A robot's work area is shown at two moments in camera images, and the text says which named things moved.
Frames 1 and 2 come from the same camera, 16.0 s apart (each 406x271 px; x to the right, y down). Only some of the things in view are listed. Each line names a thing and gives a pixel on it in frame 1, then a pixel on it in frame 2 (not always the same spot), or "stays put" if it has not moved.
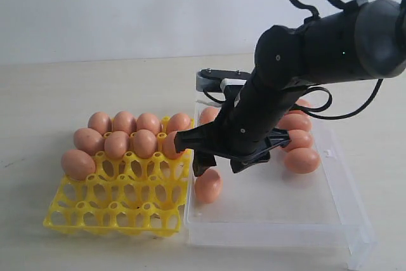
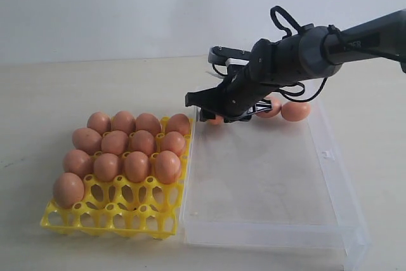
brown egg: (302, 160) to (168, 167)
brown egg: (207, 186) to (106, 166)
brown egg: (148, 121) stays put
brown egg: (124, 121) stays put
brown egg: (178, 122) stays put
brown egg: (169, 146) stays put
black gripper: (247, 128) to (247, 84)
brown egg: (299, 138) to (68, 190)
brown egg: (77, 164) stays put
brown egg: (88, 141) stays put
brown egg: (116, 145) stays put
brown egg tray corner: (100, 122) stays put
